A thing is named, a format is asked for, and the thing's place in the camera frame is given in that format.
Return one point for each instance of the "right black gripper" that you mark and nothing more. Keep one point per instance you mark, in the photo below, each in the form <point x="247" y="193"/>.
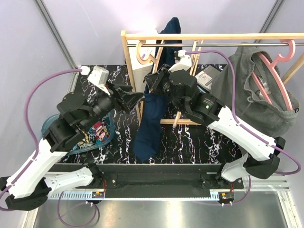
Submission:
<point x="154" y="80"/>

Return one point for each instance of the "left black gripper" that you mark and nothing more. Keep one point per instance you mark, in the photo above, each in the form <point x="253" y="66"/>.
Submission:
<point x="124" y="101"/>

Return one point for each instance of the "beige hanger of navy shorts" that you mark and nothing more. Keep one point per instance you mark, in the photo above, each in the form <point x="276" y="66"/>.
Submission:
<point x="148" y="58"/>

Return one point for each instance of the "navy blue shorts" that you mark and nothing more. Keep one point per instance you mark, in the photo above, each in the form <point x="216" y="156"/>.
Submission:
<point x="147" y="139"/>

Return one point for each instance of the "beige hanger of comic shorts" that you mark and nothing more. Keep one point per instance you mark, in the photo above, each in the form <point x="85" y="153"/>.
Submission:
<point x="183" y="87"/>

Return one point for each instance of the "colourful comic print shorts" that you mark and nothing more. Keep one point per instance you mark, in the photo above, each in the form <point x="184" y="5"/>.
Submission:
<point x="97" y="134"/>

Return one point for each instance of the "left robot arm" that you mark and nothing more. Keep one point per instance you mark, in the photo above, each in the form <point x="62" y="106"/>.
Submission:
<point x="29" y="188"/>

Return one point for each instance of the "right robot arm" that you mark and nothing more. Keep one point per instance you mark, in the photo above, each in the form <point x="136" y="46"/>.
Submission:
<point x="261" y="158"/>

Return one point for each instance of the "grey shorts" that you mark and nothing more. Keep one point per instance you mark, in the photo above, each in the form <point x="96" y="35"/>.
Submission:
<point x="271" y="119"/>

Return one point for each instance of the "pink plastic hanger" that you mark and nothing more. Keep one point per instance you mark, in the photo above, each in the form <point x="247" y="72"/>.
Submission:
<point x="271" y="67"/>

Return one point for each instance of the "white box with stickers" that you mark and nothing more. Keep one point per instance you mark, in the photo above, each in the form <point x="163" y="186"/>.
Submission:
<point x="129" y="42"/>

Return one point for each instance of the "grey booklet with label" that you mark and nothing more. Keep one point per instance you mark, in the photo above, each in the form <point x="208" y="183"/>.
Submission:
<point x="206" y="76"/>

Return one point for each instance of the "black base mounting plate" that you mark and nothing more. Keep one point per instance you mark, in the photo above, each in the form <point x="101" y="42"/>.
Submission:
<point x="156" y="182"/>

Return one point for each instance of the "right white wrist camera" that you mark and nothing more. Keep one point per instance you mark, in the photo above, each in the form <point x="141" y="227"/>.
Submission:
<point x="184" y="61"/>

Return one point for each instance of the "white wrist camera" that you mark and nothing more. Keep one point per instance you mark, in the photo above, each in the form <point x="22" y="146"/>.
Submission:
<point x="98" y="76"/>
<point x="184" y="61"/>

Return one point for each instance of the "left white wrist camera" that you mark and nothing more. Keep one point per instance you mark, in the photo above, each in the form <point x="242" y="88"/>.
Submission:
<point x="98" y="76"/>

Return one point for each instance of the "metal clothes rail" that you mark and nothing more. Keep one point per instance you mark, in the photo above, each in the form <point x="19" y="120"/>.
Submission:
<point x="217" y="45"/>

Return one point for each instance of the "wooden clothes rack frame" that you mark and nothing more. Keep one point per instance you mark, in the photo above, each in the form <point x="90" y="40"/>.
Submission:
<point x="157" y="40"/>

